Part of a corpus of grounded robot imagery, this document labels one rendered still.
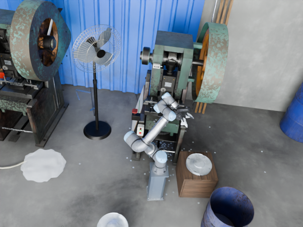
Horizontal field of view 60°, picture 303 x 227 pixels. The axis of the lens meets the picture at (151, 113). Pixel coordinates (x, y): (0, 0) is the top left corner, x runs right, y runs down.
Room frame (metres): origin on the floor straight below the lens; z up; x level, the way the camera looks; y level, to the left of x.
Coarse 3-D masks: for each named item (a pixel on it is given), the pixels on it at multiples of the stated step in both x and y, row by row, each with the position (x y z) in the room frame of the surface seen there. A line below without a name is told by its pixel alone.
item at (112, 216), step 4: (104, 216) 1.24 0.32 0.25; (108, 216) 1.25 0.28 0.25; (112, 216) 1.25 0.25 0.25; (116, 216) 1.26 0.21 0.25; (120, 216) 1.26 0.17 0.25; (100, 220) 1.20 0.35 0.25; (104, 220) 1.20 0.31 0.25; (108, 220) 1.21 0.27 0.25; (112, 220) 1.21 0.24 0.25; (116, 220) 1.22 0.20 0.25; (120, 220) 1.22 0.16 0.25; (124, 220) 1.23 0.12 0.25; (100, 224) 1.16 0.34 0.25; (104, 224) 1.17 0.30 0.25; (108, 224) 1.17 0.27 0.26; (112, 224) 1.17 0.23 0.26; (116, 224) 1.18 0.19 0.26; (120, 224) 1.19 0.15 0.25; (124, 224) 1.19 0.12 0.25
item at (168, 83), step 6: (168, 72) 2.46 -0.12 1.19; (174, 72) 2.50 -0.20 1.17; (162, 78) 2.41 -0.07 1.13; (168, 78) 2.40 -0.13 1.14; (174, 78) 2.40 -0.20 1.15; (162, 84) 2.40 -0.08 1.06; (168, 84) 2.40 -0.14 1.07; (174, 84) 2.41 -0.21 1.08; (162, 90) 2.39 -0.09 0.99; (168, 90) 2.40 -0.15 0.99
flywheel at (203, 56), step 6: (204, 36) 2.79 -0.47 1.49; (204, 42) 2.76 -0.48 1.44; (204, 48) 2.77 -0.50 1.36; (204, 54) 2.71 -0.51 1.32; (204, 60) 2.45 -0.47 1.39; (198, 66) 2.73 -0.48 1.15; (204, 66) 2.41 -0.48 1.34; (198, 72) 2.68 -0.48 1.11; (198, 78) 2.61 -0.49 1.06; (198, 84) 2.52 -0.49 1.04; (198, 90) 2.39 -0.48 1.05
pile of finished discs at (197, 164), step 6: (192, 156) 2.03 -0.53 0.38; (198, 156) 2.04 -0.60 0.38; (204, 156) 2.05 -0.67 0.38; (186, 162) 1.92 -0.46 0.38; (192, 162) 1.94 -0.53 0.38; (198, 162) 1.95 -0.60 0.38; (204, 162) 1.96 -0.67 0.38; (210, 162) 1.97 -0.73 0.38; (192, 168) 1.85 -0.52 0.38; (198, 168) 1.86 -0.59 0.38; (204, 168) 1.87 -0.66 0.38; (210, 168) 1.89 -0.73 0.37; (198, 174) 1.79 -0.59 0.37; (204, 174) 1.80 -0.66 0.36
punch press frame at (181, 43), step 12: (156, 36) 2.62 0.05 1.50; (168, 36) 2.65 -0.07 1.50; (180, 36) 2.69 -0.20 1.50; (192, 36) 2.73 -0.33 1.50; (156, 48) 2.40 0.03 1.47; (168, 48) 2.43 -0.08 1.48; (180, 48) 2.43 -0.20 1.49; (192, 48) 2.45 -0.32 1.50; (156, 60) 2.36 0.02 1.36; (180, 60) 2.42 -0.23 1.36; (192, 60) 2.43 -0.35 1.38; (156, 72) 2.36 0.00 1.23; (180, 72) 2.36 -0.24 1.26; (156, 84) 2.36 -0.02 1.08; (180, 84) 2.36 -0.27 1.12; (156, 96) 2.66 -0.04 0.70; (180, 96) 2.66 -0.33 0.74; (156, 120) 2.27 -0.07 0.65
